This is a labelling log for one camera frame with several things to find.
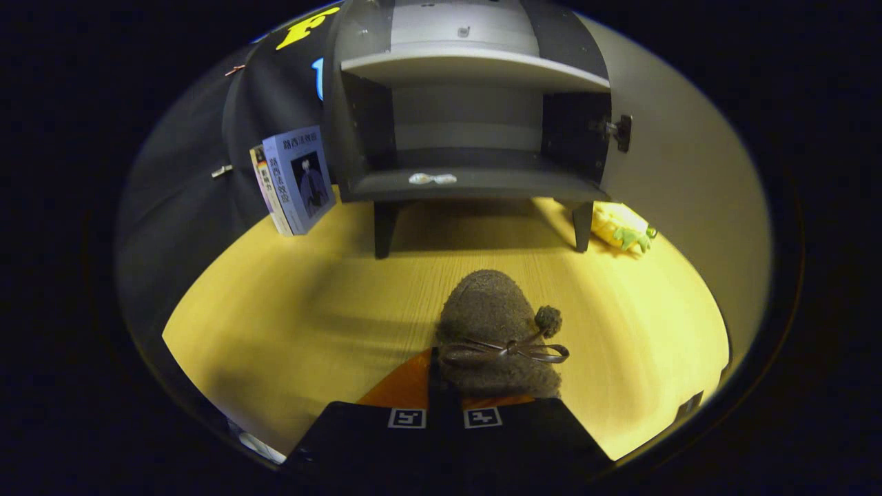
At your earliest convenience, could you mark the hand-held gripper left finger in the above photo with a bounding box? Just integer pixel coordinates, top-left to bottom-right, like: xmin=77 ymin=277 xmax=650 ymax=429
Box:
xmin=283 ymin=348 xmax=443 ymax=477

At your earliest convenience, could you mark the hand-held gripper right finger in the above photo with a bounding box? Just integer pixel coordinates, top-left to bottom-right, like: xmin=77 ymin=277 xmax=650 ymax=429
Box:
xmin=442 ymin=393 xmax=614 ymax=479

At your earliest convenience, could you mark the brown fuzzy shoe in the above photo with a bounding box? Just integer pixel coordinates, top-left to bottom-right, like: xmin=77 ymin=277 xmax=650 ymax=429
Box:
xmin=435 ymin=269 xmax=571 ymax=401

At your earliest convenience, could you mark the grey shoe cabinet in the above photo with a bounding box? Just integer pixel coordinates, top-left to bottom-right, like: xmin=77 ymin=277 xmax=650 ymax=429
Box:
xmin=322 ymin=0 xmax=633 ymax=260

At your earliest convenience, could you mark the yellow pineapple plush toy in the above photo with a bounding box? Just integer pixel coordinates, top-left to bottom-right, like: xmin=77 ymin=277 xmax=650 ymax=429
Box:
xmin=591 ymin=201 xmax=658 ymax=255

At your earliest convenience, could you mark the black backdrop cloth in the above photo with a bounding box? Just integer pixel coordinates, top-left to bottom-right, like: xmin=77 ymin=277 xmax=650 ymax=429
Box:
xmin=117 ymin=7 xmax=345 ymax=345

